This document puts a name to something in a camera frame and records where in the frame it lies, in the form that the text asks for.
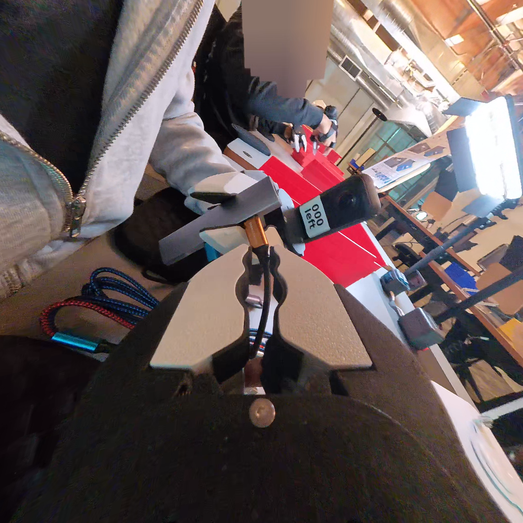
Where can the cardboard box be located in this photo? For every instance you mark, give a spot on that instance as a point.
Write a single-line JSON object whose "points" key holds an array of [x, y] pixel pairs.
{"points": [[500, 286]]}

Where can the dark grey clamp block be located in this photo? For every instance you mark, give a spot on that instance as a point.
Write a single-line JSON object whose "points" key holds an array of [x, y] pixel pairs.
{"points": [[421, 329]]}

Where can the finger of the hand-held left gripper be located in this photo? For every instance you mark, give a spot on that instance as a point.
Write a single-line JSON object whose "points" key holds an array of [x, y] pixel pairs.
{"points": [[229, 182], [222, 239]]}

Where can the person's grey zip hoodie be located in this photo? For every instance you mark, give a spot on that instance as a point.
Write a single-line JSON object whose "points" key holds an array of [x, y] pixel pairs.
{"points": [[135, 102]]}

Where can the blue box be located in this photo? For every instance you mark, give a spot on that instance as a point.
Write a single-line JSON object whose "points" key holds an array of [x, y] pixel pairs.
{"points": [[459, 278]]}

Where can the wooden desk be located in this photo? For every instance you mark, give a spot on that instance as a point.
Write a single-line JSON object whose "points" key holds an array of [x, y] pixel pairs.
{"points": [[482, 322]]}

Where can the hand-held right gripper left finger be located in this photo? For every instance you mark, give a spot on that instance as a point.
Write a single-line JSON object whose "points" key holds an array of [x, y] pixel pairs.
{"points": [[204, 318]]}

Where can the grey usb hub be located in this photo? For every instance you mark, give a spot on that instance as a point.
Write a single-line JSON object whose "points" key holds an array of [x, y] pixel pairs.
{"points": [[212, 220]]}

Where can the bright light panel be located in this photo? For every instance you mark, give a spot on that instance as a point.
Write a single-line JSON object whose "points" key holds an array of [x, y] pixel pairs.
{"points": [[490, 151]]}

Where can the silver ceiling duct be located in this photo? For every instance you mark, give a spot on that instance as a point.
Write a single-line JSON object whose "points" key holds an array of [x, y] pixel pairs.
{"points": [[388, 53]]}

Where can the white sign stand with poster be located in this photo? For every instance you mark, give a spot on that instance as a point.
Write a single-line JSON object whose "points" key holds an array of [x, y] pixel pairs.
{"points": [[490, 449]]}

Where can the black light stand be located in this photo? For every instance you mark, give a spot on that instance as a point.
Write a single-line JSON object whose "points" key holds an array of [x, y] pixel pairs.
{"points": [[449, 241]]}

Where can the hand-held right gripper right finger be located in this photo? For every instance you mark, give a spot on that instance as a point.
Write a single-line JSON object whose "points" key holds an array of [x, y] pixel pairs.
{"points": [[318, 322]]}

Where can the flat red box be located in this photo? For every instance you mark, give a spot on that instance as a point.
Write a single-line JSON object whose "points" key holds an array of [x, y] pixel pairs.
{"points": [[339, 253]]}

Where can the black floor lamp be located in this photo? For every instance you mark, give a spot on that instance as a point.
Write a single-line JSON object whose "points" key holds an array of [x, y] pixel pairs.
{"points": [[367, 130]]}

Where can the person's dark shirt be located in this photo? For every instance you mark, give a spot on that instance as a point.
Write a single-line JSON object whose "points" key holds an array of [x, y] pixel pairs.
{"points": [[49, 61]]}

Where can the printed poster board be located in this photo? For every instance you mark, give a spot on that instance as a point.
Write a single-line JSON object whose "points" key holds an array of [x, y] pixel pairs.
{"points": [[404, 165]]}

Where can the person's left forearm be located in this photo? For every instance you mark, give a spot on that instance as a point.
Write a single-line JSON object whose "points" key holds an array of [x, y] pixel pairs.
{"points": [[184, 151]]}

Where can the stack of small red boxes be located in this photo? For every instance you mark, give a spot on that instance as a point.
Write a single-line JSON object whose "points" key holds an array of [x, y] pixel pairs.
{"points": [[318, 157]]}

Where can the black office chair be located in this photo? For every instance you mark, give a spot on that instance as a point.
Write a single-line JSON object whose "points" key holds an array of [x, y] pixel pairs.
{"points": [[406, 255]]}

